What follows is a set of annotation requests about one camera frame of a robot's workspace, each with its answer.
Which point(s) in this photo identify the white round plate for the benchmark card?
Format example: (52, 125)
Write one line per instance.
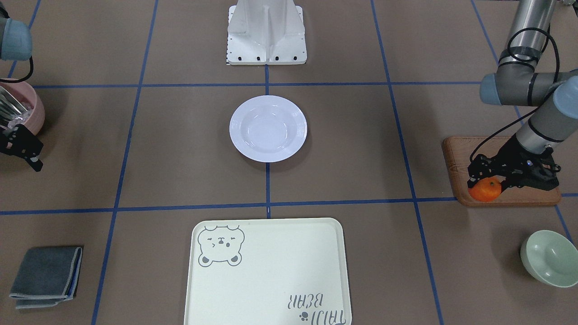
(268, 128)

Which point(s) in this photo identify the cream bear-print tray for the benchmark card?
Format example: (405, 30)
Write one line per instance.
(288, 271)

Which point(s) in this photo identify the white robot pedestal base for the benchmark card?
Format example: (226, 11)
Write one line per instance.
(266, 32)

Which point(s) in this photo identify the mint green bowl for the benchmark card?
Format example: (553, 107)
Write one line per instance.
(550, 258)

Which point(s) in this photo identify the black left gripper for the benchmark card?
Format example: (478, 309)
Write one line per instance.
(511, 150)

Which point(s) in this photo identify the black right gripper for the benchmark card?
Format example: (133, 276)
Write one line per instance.
(21, 143)

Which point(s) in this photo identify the pink bowl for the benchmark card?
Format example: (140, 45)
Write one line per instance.
(26, 94)

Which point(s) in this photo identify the folded grey cloth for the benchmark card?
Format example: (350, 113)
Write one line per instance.
(47, 276)

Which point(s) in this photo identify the orange mandarin fruit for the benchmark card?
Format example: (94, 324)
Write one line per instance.
(486, 190)

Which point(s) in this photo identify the metal scoop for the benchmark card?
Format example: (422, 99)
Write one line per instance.
(12, 111)

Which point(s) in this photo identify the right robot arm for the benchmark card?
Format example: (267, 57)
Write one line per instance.
(16, 45)

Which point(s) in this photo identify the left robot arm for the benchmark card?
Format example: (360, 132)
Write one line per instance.
(516, 82)

